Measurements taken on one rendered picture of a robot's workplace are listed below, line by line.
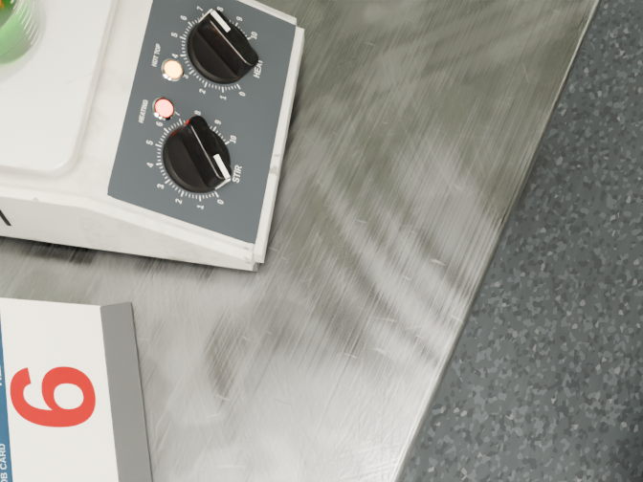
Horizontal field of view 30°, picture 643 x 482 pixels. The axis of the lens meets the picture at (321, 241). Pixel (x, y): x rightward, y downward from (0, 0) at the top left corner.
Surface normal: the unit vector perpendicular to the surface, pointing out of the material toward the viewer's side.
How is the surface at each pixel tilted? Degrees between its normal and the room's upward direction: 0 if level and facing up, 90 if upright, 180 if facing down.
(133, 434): 0
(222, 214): 30
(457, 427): 0
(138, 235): 90
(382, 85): 0
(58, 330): 40
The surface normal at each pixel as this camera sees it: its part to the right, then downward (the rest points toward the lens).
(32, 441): 0.62, -0.38
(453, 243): -0.02, -0.37
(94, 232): -0.15, 0.92
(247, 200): 0.48, -0.25
